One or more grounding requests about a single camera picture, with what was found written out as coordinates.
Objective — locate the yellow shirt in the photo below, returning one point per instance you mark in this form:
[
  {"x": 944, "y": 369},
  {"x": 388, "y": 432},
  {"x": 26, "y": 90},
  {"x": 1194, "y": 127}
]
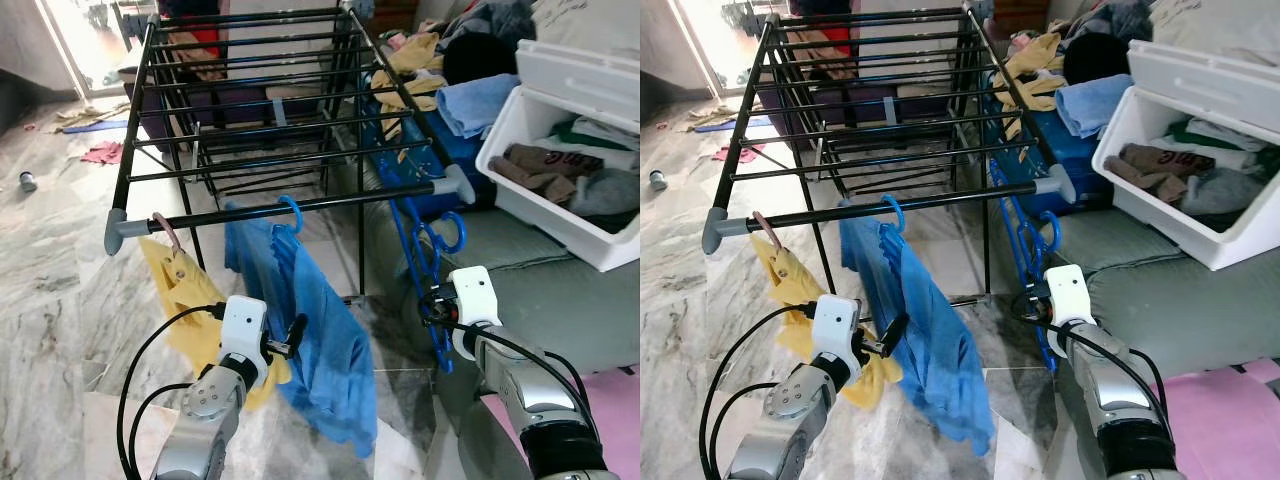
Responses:
[
  {"x": 175, "y": 290},
  {"x": 790, "y": 290}
]

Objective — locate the black cloth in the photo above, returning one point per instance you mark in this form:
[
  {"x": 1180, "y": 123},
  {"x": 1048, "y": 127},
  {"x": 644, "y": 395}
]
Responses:
[
  {"x": 1098, "y": 60},
  {"x": 480, "y": 60}
]

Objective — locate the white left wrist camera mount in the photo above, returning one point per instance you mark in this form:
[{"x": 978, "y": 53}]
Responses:
[
  {"x": 243, "y": 325},
  {"x": 836, "y": 325}
]

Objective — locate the red cloth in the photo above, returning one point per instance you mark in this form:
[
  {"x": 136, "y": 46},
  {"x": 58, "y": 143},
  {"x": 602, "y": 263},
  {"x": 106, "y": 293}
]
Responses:
[
  {"x": 738, "y": 153},
  {"x": 100, "y": 152}
]

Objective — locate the grey green leather sofa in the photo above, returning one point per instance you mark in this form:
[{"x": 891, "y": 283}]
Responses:
[
  {"x": 1180, "y": 320},
  {"x": 540, "y": 310}
]

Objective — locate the yellow garment pile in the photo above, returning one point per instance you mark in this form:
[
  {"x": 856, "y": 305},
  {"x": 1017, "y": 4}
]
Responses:
[
  {"x": 415, "y": 55},
  {"x": 1035, "y": 55}
]

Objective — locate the white green garment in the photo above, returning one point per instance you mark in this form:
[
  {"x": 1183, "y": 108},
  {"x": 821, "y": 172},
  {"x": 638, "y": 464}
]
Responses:
[
  {"x": 600, "y": 135},
  {"x": 1220, "y": 135}
]

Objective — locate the beige rag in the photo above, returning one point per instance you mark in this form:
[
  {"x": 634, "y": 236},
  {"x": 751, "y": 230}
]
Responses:
[
  {"x": 720, "y": 113},
  {"x": 90, "y": 112}
]

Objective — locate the dark purple armchair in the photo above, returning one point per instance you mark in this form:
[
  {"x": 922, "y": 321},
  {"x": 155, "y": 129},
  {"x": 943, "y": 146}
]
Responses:
[
  {"x": 850, "y": 105},
  {"x": 225, "y": 105}
]

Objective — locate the grey garment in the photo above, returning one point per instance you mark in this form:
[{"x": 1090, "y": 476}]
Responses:
[
  {"x": 1225, "y": 195},
  {"x": 605, "y": 195}
]

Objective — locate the pink foam mat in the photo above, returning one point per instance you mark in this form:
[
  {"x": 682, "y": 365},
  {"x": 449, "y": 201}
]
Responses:
[
  {"x": 1230, "y": 420},
  {"x": 610, "y": 420}
]

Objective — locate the blue shirt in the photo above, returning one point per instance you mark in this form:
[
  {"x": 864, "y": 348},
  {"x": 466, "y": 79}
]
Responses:
[
  {"x": 940, "y": 370},
  {"x": 330, "y": 360}
]

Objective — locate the white storage box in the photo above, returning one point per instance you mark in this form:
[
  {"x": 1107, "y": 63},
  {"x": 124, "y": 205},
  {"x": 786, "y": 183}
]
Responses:
[
  {"x": 540, "y": 225},
  {"x": 1150, "y": 225}
]

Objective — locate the light blue towel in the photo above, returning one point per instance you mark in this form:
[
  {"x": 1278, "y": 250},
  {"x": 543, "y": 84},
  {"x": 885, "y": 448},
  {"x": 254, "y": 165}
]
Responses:
[
  {"x": 1095, "y": 105},
  {"x": 480, "y": 105}
]

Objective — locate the blue floor mat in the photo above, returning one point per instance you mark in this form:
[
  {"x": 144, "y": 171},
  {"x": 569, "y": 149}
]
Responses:
[
  {"x": 95, "y": 127},
  {"x": 730, "y": 126}
]

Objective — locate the small grey can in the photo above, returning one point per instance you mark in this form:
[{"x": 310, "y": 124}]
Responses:
[
  {"x": 28, "y": 181},
  {"x": 658, "y": 179}
]

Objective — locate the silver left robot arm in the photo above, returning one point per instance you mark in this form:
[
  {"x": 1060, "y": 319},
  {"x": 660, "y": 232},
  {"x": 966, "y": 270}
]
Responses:
[
  {"x": 790, "y": 420},
  {"x": 200, "y": 420}
]

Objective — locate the blue plastic crate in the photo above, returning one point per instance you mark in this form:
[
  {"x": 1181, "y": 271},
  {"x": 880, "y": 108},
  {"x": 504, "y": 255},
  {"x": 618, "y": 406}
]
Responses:
[
  {"x": 1070, "y": 150},
  {"x": 450, "y": 150}
]

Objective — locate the brown garment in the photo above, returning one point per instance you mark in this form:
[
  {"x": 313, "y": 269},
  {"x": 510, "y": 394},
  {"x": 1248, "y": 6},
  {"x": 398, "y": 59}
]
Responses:
[
  {"x": 545, "y": 170},
  {"x": 1160, "y": 165}
]

